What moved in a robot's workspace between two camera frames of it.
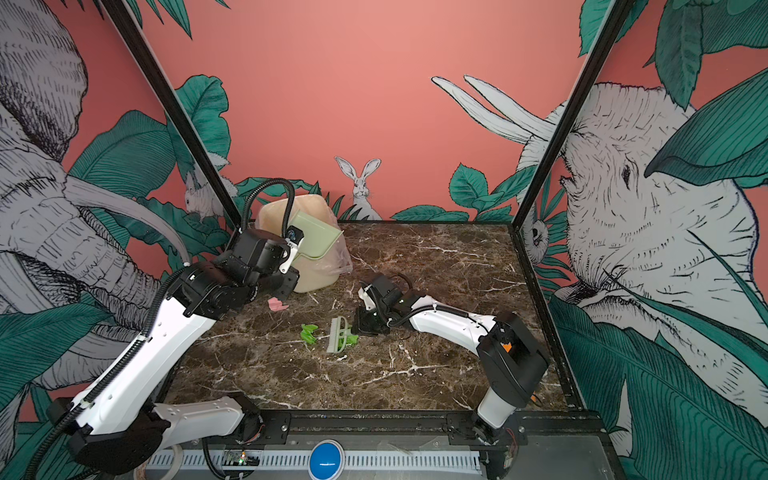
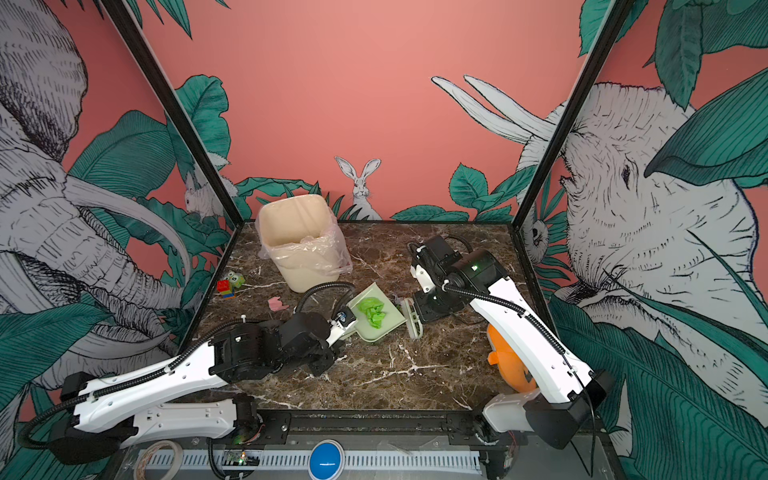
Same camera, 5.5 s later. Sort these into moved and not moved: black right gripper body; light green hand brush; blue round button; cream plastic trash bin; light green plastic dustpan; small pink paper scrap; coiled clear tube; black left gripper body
Moved: light green plastic dustpan; light green hand brush; black left gripper body; black right gripper body
Not moved: cream plastic trash bin; coiled clear tube; small pink paper scrap; blue round button
